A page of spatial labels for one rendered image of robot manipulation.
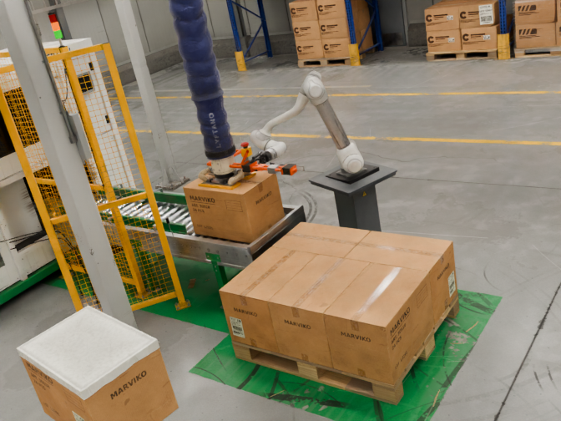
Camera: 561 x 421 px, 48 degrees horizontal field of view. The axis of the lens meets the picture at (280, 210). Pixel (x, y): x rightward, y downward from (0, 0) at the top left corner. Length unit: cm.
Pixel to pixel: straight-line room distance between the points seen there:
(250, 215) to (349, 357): 133
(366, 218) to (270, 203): 81
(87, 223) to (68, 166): 40
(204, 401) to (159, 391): 113
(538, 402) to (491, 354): 47
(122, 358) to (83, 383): 19
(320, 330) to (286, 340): 31
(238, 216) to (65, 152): 127
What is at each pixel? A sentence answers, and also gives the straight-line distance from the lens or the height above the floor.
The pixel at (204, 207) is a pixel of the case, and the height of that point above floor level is 80.
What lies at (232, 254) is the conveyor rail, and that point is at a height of 52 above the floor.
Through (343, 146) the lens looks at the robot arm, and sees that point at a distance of 464.
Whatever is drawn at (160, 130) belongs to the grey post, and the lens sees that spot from 765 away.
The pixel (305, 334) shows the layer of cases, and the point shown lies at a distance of 390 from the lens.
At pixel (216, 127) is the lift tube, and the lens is 457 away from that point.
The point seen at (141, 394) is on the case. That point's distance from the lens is 304.
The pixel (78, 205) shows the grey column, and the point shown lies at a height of 121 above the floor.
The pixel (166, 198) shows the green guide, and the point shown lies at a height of 60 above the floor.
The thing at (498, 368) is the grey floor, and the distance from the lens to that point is 409.
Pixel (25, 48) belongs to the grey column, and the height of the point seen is 222.
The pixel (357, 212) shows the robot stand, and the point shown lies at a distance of 495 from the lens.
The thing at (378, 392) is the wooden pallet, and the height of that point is 6.
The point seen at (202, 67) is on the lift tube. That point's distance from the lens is 445.
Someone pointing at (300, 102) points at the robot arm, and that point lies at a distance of 470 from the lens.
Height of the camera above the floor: 260
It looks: 24 degrees down
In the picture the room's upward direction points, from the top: 12 degrees counter-clockwise
